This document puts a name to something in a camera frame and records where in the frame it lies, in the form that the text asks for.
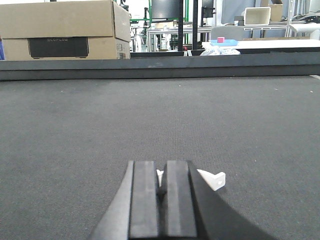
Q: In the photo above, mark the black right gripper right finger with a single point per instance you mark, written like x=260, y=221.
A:
x=191, y=210

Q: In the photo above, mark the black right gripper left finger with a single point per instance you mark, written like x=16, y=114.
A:
x=134, y=211

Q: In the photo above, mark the white curved PVC pipe clamp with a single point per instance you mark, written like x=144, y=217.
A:
x=214, y=181

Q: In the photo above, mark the white plastic bin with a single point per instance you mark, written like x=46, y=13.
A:
x=253, y=16

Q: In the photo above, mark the black foam board stack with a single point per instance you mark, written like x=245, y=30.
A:
x=169, y=67

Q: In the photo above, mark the clear plastic bag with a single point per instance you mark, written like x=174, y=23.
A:
x=218, y=51

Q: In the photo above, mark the light blue tray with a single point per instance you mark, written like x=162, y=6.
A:
x=225, y=43

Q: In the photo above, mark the large cardboard box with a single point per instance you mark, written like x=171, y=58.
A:
x=65, y=30

